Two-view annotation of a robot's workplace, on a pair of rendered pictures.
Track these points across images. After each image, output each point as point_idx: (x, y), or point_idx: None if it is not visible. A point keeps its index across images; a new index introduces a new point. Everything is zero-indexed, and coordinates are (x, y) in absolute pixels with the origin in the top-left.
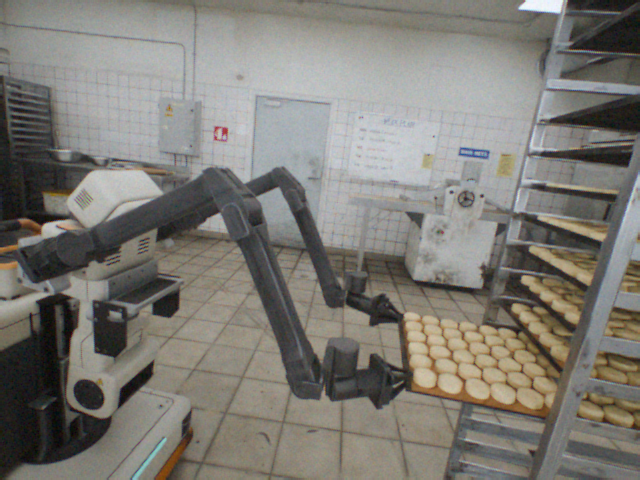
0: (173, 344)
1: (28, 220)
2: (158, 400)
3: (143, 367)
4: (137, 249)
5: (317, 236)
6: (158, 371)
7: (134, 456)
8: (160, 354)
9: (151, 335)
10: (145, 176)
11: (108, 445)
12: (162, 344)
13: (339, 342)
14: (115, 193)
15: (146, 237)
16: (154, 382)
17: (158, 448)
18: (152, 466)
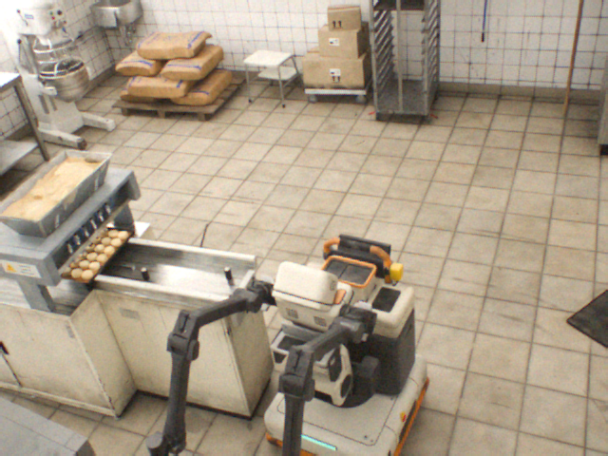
0: (567, 453)
1: (376, 250)
2: (373, 433)
3: (317, 389)
4: (313, 320)
5: (284, 427)
6: (502, 446)
7: (315, 429)
8: (539, 443)
9: (584, 424)
10: (315, 280)
11: (328, 412)
12: (563, 441)
13: (156, 437)
14: (275, 282)
15: (320, 317)
16: (480, 446)
17: (325, 446)
18: (322, 449)
